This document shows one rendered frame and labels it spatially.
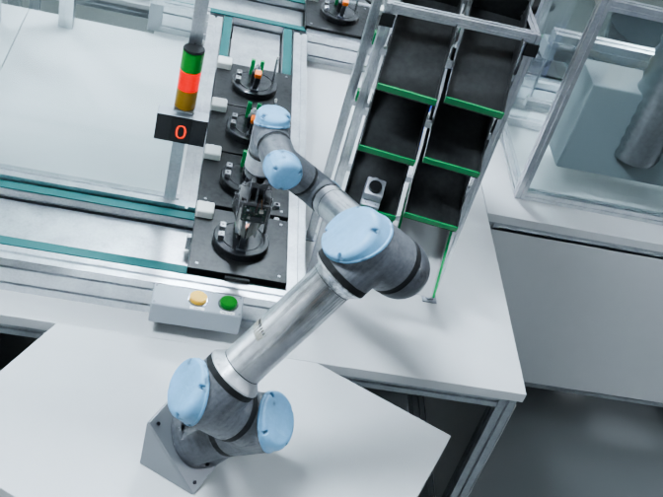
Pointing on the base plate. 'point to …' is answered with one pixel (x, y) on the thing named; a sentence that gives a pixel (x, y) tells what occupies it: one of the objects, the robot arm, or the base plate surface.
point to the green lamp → (192, 64)
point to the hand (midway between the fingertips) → (246, 231)
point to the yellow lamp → (185, 100)
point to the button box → (208, 319)
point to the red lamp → (188, 82)
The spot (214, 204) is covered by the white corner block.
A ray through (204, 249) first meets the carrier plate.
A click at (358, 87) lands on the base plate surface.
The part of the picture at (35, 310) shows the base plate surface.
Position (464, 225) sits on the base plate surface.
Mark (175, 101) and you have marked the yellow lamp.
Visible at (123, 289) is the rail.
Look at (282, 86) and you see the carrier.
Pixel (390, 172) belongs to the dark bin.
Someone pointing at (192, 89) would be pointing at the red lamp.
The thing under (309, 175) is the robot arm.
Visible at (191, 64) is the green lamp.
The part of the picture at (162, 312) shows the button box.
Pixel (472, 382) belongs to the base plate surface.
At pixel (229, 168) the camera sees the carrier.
